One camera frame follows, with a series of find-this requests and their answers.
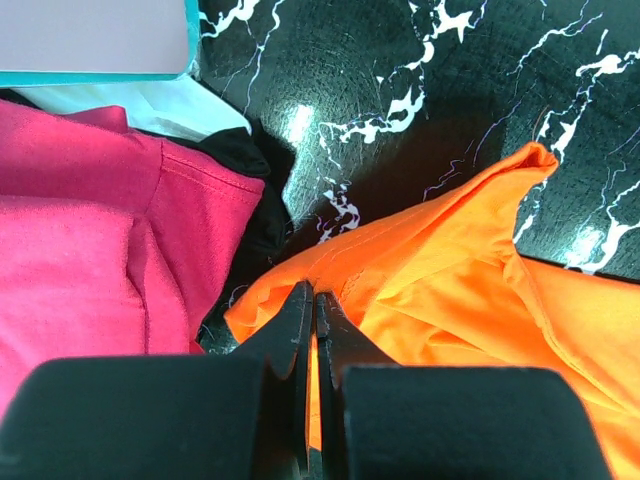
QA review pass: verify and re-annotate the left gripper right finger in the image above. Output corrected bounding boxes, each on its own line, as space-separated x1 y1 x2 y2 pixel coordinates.
315 293 611 479

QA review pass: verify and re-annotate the folded black t shirt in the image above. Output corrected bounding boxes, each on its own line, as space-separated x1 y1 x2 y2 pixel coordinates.
174 117 296 321

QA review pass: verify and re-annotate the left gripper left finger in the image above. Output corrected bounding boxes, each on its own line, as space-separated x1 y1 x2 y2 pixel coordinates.
1 282 313 479

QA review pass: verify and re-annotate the orange t shirt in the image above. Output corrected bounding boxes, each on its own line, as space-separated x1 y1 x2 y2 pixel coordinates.
225 142 639 479

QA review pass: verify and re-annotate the folded pink t shirt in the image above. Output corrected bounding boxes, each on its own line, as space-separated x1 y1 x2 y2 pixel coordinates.
1 102 264 405

